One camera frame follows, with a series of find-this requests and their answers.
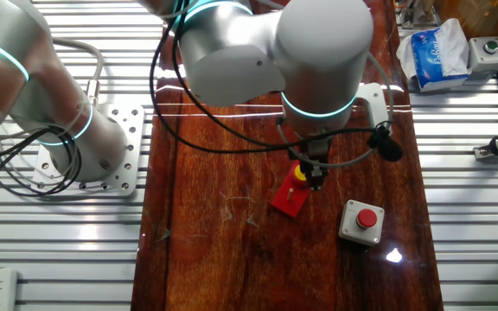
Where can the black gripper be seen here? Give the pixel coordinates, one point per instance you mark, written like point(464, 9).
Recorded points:
point(316, 149)

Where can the yellow Hanoi disc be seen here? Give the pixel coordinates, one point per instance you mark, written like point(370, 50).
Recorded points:
point(299, 174)

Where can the red Hanoi base with pegs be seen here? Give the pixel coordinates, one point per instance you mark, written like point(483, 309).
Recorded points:
point(290, 207)

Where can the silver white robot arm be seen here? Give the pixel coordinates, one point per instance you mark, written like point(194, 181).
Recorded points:
point(318, 52)

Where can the white box with red button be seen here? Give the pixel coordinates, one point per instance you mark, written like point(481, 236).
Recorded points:
point(361, 224)

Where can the glossy brown wood board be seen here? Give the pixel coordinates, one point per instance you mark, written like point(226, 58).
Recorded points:
point(231, 259)

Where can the blue white tissue pack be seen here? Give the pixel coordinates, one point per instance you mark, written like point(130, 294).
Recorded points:
point(435, 56)

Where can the grey box with green button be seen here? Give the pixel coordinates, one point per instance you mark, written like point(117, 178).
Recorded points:
point(487, 54)

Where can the brown cardboard box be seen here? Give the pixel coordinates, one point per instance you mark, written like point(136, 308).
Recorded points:
point(482, 17)

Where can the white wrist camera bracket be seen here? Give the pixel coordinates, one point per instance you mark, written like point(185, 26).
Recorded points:
point(374, 103)

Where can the grey metal bracket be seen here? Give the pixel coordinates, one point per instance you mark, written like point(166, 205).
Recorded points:
point(415, 13)

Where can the perforated metal robot base plate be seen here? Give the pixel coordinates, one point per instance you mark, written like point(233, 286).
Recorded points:
point(123, 129)

